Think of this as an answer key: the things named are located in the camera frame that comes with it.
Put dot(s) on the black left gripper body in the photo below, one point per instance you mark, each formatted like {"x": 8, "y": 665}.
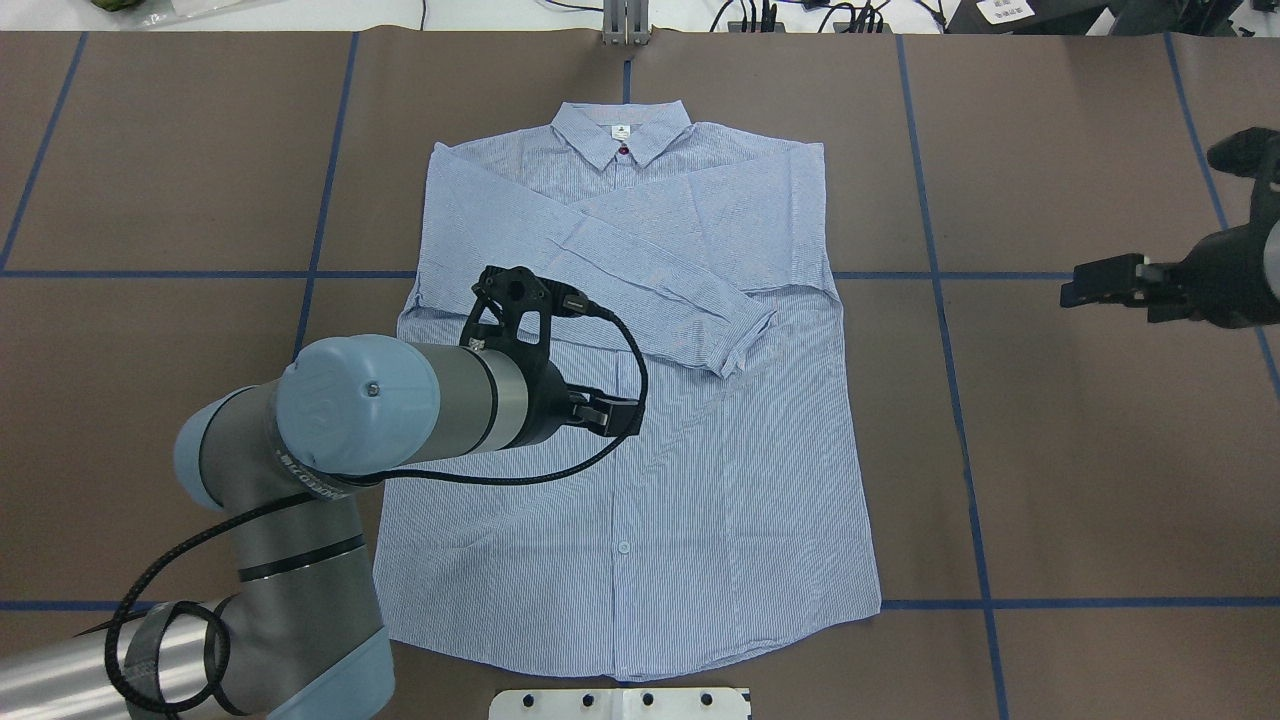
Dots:
{"x": 545, "y": 409}

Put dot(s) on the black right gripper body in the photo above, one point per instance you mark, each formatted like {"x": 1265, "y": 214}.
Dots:
{"x": 1222, "y": 275}

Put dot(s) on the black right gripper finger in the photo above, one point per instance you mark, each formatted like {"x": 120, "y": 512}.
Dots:
{"x": 1130, "y": 280}

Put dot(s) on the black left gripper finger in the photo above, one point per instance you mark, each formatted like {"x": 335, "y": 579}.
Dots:
{"x": 606, "y": 415}

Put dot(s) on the light blue striped shirt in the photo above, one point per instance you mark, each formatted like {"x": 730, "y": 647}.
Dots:
{"x": 735, "y": 523}

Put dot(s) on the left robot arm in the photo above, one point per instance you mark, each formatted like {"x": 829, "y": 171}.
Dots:
{"x": 273, "y": 611}

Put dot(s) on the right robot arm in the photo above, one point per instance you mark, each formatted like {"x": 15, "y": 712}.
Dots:
{"x": 1270, "y": 273}

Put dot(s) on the clear plastic bag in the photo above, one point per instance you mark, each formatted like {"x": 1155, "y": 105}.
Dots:
{"x": 162, "y": 13}

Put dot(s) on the green folded cloth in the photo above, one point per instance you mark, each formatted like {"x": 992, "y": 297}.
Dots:
{"x": 117, "y": 6}

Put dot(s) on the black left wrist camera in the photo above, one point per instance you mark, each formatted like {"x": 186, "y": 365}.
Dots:
{"x": 514, "y": 308}

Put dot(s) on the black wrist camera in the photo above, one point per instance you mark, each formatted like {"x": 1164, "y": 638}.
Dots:
{"x": 1252, "y": 154}
{"x": 514, "y": 308}

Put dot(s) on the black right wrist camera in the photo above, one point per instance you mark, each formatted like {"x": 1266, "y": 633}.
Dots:
{"x": 1252, "y": 154}

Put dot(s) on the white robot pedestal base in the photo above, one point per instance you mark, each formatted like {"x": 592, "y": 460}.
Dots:
{"x": 623, "y": 703}

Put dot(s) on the aluminium frame post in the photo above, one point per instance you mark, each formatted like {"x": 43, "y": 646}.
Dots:
{"x": 626, "y": 23}

